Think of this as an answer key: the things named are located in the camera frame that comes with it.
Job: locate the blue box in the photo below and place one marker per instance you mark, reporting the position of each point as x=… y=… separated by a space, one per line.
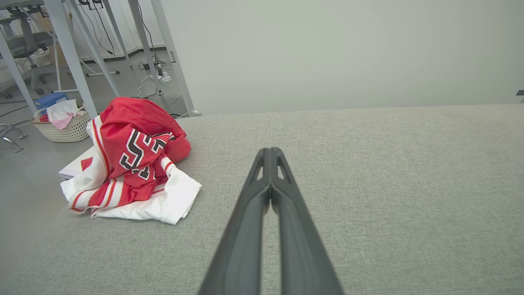
x=49 y=99

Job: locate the chrome chair base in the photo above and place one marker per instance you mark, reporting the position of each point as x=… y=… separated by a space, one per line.
x=14 y=130

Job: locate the grey metal frame leg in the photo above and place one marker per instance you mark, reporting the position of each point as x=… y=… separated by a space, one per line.
x=176 y=61
x=144 y=45
x=16 y=73
x=71 y=57

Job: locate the small red cloth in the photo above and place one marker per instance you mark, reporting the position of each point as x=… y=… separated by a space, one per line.
x=44 y=118

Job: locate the grey fabric sofa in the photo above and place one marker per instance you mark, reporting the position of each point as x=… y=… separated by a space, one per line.
x=389 y=184

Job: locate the white power strip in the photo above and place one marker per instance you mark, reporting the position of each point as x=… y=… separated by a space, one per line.
x=163 y=77

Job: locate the white and pink cloth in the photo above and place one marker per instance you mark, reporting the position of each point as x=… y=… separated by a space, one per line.
x=61 y=112

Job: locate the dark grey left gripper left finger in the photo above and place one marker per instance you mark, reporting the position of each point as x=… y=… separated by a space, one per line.
x=241 y=246

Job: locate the white perforated laundry basket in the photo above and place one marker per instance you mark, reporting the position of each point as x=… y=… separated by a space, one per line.
x=65 y=133

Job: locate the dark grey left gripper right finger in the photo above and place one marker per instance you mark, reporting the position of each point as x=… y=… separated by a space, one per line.
x=301 y=254

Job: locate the red and white jersey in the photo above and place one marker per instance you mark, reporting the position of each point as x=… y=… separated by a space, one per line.
x=135 y=119

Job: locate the grey metal frame brace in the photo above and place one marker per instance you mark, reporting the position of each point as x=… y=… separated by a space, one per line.
x=92 y=49

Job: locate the grey office chair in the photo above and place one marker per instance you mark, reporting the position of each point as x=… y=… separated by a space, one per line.
x=28 y=41

